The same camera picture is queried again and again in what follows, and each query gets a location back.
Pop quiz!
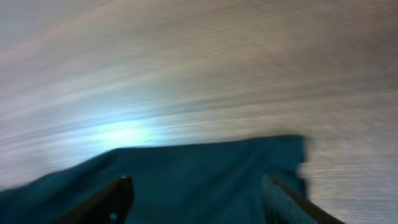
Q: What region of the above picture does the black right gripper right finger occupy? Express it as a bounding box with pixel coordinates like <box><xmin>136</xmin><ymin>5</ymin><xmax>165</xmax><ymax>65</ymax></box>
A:
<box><xmin>261</xmin><ymin>175</ymin><xmax>343</xmax><ymax>224</ymax></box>

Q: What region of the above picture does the black t-shirt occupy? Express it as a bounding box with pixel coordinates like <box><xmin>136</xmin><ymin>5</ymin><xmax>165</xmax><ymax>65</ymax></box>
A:
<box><xmin>1</xmin><ymin>135</ymin><xmax>306</xmax><ymax>223</ymax></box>

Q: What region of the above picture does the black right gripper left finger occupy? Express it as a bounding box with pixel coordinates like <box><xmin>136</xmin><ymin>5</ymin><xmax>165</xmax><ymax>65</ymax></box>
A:
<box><xmin>52</xmin><ymin>175</ymin><xmax>135</xmax><ymax>224</ymax></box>

